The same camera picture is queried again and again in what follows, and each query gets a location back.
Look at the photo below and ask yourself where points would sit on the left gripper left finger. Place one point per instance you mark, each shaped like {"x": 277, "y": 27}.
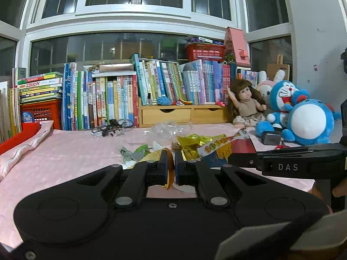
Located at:
{"x": 131, "y": 185}

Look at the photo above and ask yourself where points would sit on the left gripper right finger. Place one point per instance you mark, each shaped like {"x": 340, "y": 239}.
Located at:
{"x": 200, "y": 176}

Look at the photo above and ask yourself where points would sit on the gold foil wrapper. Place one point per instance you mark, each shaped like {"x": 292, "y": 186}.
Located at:
{"x": 190, "y": 145}

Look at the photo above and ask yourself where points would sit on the green plastic wrapper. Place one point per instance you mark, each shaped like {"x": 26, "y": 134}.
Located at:
{"x": 137, "y": 155}

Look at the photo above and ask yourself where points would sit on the large white paper sheet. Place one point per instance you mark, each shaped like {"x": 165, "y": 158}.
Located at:
{"x": 176, "y": 191}

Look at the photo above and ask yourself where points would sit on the red basket on books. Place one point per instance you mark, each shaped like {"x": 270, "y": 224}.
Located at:
{"x": 196, "y": 51}

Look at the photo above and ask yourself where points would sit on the stack of flat books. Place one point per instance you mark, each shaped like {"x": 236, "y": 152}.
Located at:
{"x": 40, "y": 88}

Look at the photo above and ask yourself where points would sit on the person's right hand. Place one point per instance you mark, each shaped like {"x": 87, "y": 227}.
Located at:
{"x": 338, "y": 193}

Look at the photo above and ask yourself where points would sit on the round blue white plush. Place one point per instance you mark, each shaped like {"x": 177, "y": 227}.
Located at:
{"x": 310, "y": 122}

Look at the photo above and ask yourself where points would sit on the clear plastic bag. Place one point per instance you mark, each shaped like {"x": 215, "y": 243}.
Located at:
{"x": 165, "y": 133}

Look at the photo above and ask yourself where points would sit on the red scissors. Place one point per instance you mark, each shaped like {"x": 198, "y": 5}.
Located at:
{"x": 281, "y": 146}

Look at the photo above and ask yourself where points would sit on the grey black small device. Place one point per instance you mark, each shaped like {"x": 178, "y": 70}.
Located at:
{"x": 271, "y": 138}

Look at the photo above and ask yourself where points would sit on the wooden drawer organizer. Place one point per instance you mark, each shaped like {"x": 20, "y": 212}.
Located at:
{"x": 196, "y": 114}

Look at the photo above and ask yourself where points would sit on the blue yarn ball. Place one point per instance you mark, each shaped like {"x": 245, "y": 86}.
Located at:
{"x": 163, "y": 101}

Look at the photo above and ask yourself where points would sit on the blue Doraemon plush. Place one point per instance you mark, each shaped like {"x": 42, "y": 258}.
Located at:
{"x": 283, "y": 97}

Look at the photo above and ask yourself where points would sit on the brown-haired doll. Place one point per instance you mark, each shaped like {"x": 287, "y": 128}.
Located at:
{"x": 246, "y": 104}

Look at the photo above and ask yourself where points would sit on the right upright book row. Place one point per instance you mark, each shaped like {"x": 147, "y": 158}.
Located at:
{"x": 199, "y": 82}

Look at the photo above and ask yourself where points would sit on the upright book row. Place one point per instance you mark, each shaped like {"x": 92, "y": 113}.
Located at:
{"x": 99, "y": 94}
{"x": 199, "y": 82}

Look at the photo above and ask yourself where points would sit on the pink white bunny plush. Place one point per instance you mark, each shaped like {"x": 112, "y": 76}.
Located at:
{"x": 265, "y": 86}

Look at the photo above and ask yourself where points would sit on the middle upright book row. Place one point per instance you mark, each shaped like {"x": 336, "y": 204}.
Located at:
{"x": 99, "y": 94}

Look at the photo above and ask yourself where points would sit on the red plastic basket left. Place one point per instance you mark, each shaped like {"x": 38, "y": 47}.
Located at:
{"x": 43, "y": 111}

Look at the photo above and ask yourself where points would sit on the red tray box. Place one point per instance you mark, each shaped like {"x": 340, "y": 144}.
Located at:
{"x": 28, "y": 131}

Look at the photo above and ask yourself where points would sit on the pink toy house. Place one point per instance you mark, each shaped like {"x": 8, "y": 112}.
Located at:
{"x": 236, "y": 49}

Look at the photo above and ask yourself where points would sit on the left upright book group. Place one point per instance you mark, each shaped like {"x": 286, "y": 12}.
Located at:
{"x": 10, "y": 111}

